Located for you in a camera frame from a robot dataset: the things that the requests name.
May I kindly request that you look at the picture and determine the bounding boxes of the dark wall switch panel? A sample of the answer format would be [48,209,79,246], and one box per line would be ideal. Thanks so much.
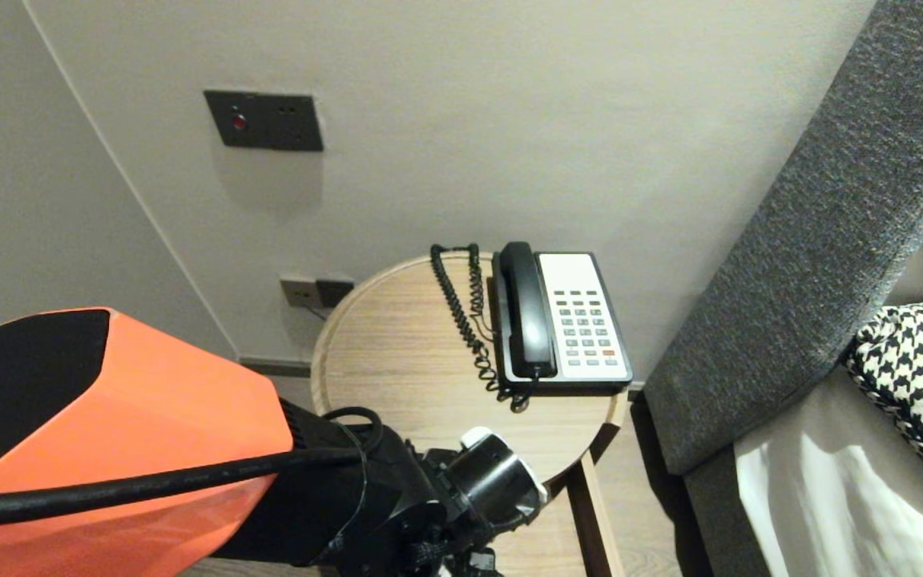
[204,90,324,153]

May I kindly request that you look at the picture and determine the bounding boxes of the beige wall socket plate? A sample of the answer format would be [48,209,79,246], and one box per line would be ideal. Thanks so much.
[280,276,320,309]

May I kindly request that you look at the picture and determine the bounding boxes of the dark skirting board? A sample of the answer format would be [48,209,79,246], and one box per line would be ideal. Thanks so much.
[239,358,314,379]

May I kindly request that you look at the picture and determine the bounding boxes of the grey fabric headboard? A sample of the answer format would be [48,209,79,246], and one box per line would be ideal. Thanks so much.
[642,0,923,478]

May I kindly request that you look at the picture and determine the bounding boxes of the black wall socket plate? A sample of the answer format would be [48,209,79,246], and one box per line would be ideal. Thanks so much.
[316,278,355,309]

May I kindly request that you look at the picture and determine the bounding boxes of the black coiled phone cord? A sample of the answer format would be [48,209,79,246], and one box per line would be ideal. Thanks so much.
[429,243,530,413]

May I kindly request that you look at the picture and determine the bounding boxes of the beige bed duvet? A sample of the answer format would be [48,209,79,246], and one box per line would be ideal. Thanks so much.
[732,365,923,577]

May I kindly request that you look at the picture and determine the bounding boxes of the black white houndstooth pillow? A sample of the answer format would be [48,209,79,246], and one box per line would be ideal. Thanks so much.
[840,300,923,518]

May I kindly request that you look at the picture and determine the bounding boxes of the round wooden nightstand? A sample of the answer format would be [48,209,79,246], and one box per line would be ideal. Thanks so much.
[311,251,629,490]

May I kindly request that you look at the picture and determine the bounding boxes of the smooth black arm cable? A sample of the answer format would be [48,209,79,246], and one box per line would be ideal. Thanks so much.
[0,406,386,530]

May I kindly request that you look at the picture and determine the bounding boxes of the grey fabric bed frame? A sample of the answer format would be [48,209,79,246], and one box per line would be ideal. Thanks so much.
[682,445,759,577]

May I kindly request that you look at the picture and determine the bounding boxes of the curved wooden nightstand drawer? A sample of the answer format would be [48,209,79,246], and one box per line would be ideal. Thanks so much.
[494,449,624,577]

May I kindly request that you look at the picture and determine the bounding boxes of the black telephone handset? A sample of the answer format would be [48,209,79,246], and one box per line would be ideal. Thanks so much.
[498,240,557,379]

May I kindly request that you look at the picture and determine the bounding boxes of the black and white desk telephone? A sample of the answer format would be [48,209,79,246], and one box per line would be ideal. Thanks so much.
[490,251,633,393]

